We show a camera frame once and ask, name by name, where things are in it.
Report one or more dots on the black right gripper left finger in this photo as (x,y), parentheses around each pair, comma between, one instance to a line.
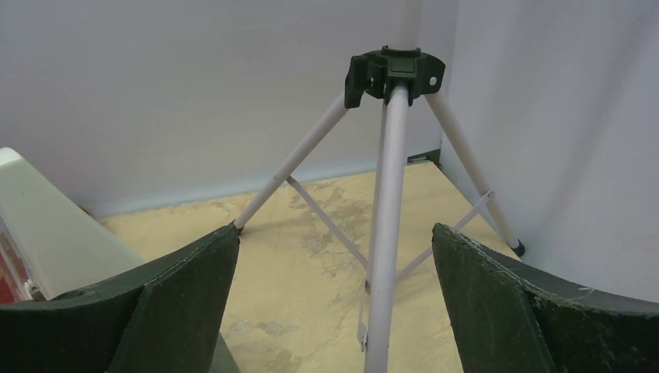
(163,316)

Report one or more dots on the white metronome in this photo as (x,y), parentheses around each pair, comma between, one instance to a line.
(50,245)

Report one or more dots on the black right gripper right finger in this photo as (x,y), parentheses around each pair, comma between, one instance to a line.
(507,316)

